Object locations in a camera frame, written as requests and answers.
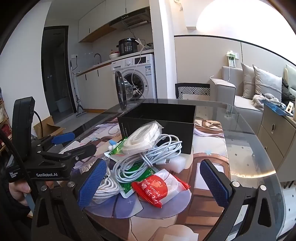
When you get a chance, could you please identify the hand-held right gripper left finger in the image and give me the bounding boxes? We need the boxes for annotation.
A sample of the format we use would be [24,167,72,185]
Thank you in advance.
[31,159,109,241]

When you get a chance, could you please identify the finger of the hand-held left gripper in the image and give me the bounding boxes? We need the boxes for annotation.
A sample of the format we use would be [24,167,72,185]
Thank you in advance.
[37,144,97,163]
[30,132,75,153]

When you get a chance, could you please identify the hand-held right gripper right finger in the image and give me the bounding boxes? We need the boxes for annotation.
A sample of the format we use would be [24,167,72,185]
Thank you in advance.
[199,159,284,241]

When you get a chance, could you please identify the white rope coil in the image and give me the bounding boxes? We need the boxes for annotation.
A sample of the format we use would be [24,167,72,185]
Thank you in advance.
[92,173,126,204]
[122,120,163,154]

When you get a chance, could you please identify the white and blue plush toy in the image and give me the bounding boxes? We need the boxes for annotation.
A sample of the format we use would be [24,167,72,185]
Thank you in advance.
[107,139,123,151]

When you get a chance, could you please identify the white foam piece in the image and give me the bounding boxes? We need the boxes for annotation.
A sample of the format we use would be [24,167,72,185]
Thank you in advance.
[159,154,193,173]

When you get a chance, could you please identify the green packet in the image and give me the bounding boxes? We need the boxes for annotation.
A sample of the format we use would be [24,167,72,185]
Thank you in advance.
[116,160,162,198]
[105,137,130,160]

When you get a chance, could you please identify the white cable bundle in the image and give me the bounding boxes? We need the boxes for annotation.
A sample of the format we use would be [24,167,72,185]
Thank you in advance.
[113,134,183,183]

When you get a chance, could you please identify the red packet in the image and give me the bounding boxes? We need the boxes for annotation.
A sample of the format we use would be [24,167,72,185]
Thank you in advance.
[131,169,189,208]

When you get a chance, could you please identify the black cardboard box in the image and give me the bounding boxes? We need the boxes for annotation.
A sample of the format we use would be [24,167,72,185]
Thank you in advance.
[117,103,196,155]

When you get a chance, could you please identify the person's left hand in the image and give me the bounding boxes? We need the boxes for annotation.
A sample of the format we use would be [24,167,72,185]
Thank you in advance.
[9,182,31,205]

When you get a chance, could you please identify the brown cardboard box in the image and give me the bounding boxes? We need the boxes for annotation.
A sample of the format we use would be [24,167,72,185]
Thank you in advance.
[33,116,66,139]

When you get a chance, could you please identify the wooden shelf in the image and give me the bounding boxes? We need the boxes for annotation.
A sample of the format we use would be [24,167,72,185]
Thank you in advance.
[0,88,12,151]

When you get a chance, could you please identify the mop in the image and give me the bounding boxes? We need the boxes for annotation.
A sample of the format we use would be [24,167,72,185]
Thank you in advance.
[70,61,87,117]

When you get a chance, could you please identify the grey trash bin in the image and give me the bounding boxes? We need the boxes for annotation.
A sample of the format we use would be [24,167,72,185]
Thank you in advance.
[56,97,71,113]

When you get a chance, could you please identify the printed table mat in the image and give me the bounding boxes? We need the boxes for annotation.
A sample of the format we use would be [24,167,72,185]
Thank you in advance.
[59,116,232,241]

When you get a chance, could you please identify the kitchen counter cabinet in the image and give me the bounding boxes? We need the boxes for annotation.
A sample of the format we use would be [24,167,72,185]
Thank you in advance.
[76,61,116,112]

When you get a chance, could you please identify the beige side cabinet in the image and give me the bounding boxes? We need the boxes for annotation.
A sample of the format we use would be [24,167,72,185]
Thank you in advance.
[257,102,296,183]

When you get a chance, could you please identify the grey sofa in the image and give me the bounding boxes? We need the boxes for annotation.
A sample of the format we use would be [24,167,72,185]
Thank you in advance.
[210,66,296,139]

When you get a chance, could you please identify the black patterned chair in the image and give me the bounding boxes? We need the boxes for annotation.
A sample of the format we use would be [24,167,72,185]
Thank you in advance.
[175,83,211,100]

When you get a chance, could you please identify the grey furry cloth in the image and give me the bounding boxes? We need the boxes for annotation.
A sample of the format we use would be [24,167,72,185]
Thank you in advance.
[252,93,280,110]

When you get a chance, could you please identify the blue flat package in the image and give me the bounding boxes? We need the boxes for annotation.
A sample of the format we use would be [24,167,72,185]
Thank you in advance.
[262,98,289,116]

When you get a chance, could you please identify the white washing machine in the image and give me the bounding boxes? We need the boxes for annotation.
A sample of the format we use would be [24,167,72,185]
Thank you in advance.
[111,54,158,110]

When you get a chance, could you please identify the grey pillow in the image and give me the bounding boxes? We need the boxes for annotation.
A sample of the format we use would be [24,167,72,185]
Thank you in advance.
[240,62,256,99]
[252,64,283,102]

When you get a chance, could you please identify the black pressure cooker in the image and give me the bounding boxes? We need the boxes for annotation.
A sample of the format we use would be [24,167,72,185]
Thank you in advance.
[118,38,137,56]

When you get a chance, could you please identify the upper kitchen cabinets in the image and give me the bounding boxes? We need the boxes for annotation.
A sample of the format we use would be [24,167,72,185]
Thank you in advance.
[78,0,151,43]

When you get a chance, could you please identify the black jacket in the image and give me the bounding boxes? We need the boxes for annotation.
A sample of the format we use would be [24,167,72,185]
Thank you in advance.
[281,77,296,105]

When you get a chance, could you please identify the bed with padded headboard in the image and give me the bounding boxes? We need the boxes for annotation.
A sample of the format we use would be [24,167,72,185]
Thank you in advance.
[283,64,296,90]

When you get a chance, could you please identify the range hood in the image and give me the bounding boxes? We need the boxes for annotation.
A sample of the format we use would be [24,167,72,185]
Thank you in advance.
[109,8,152,29]

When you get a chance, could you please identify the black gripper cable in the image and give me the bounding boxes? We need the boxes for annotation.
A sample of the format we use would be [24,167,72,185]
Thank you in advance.
[33,111,43,138]

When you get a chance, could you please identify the white hanging cable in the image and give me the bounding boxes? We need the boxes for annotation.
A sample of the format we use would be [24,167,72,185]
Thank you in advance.
[128,28,149,99]

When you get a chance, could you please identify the white charger cable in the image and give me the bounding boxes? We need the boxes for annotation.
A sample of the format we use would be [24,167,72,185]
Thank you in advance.
[210,66,232,82]

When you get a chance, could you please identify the wall power strip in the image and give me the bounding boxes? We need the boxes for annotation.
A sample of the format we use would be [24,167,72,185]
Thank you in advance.
[225,50,240,67]

